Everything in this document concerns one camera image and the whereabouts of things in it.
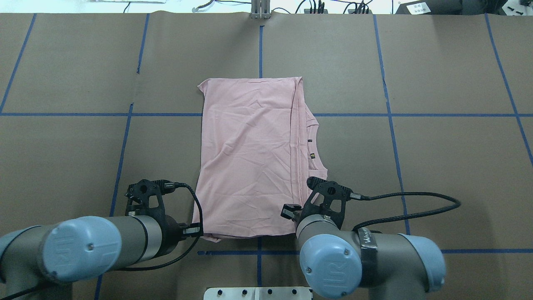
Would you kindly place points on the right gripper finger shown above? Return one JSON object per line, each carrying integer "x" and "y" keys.
{"x": 291, "y": 211}

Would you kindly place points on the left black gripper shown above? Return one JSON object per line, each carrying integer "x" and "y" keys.
{"x": 170, "y": 231}

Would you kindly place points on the pink Snoopy t-shirt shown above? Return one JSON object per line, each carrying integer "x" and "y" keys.
{"x": 258, "y": 148}

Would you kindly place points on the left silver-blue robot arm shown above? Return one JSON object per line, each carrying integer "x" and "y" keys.
{"x": 42, "y": 262}

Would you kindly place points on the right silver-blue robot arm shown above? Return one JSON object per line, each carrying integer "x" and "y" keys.
{"x": 336, "y": 262}

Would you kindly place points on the black device on desk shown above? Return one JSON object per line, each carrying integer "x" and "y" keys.
{"x": 430, "y": 7}

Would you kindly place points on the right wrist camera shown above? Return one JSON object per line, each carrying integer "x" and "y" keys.
{"x": 329, "y": 199}

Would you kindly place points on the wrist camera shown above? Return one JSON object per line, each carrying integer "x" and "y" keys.
{"x": 144, "y": 198}
{"x": 329, "y": 199}

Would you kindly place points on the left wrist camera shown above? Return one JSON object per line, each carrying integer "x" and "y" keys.
{"x": 144, "y": 198}

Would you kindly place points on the white camera mast pedestal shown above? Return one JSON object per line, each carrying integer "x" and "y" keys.
{"x": 259, "y": 293}

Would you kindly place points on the aluminium frame post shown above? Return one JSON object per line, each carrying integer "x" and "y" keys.
{"x": 260, "y": 9}

